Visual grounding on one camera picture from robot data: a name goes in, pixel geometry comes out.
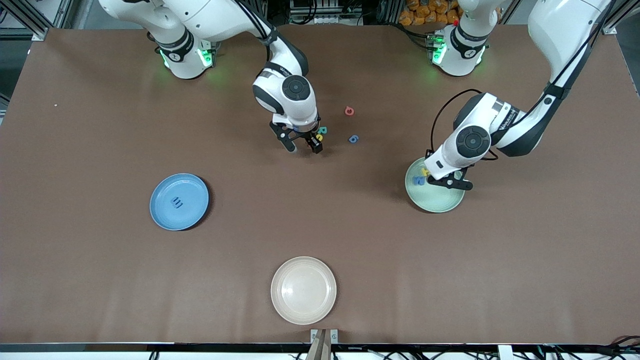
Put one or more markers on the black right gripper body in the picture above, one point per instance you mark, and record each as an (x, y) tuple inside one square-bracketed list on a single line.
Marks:
[(306, 136)]

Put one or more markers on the pink foam letter Q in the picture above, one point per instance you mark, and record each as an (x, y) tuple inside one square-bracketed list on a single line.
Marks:
[(346, 111)]

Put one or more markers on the blue foam letter W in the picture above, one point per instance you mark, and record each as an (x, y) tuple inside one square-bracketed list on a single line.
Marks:
[(419, 180)]

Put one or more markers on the periwinkle foam letter m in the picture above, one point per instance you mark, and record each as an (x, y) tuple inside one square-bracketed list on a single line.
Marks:
[(177, 202)]

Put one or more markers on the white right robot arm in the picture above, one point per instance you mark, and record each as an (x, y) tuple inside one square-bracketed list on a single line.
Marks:
[(295, 107)]

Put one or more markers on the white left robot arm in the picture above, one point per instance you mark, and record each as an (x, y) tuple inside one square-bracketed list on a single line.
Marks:
[(472, 141)]

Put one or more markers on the blue foam letter g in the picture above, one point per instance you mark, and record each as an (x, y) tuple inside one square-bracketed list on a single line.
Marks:
[(353, 139)]

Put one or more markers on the white metal rack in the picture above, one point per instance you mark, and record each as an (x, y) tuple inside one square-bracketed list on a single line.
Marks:
[(325, 19)]

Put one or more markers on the blue plate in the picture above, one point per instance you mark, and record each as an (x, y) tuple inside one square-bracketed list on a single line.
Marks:
[(190, 215)]

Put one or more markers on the green plate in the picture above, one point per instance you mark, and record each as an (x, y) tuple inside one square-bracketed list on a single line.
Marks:
[(440, 200)]

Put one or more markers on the beige plate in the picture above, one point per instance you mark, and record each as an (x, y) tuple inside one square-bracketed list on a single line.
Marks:
[(303, 290)]

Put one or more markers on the orange bags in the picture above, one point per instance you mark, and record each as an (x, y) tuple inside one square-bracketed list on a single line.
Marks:
[(430, 14)]

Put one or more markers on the metal mount bracket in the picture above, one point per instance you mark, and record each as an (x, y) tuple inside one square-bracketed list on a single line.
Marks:
[(334, 334)]

